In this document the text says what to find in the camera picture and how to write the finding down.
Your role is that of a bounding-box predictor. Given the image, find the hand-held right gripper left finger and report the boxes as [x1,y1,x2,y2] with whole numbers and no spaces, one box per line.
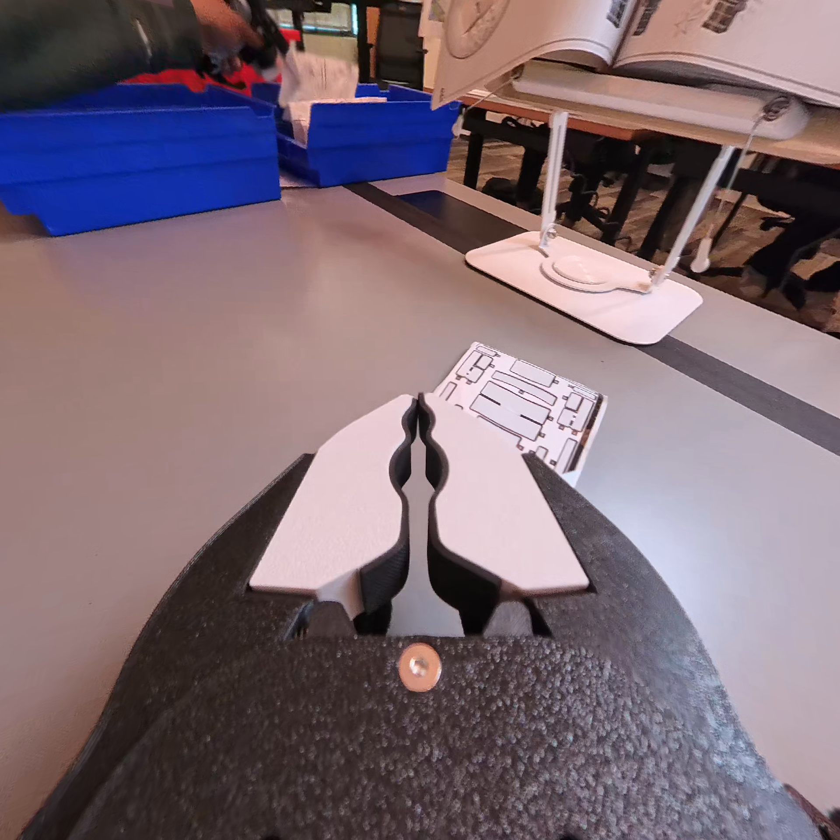
[248,394,421,636]

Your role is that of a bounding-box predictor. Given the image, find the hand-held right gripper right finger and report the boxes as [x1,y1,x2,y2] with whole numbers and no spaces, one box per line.
[420,392,590,636]

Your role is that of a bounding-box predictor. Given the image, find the white printed paper bag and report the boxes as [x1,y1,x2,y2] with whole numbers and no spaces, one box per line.
[279,49,360,106]

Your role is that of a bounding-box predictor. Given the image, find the white sticker sheet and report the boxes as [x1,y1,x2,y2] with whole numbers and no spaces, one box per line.
[433,341,608,490]

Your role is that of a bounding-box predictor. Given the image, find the blue plastic bin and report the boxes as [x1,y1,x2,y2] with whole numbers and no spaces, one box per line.
[0,82,283,238]
[252,80,462,189]

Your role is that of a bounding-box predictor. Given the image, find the person's left forearm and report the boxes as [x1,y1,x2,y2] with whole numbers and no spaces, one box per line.
[0,0,221,111]

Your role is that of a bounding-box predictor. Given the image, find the person's left hand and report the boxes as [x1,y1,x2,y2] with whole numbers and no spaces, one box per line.
[193,0,263,50]

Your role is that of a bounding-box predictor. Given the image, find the red ribbed bin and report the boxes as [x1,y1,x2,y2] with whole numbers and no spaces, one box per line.
[121,62,284,99]

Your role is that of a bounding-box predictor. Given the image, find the open instruction booklet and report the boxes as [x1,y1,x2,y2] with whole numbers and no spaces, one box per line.
[430,0,840,112]

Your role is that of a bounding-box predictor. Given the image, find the white office table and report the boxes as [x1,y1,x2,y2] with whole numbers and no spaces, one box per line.
[459,92,840,263]

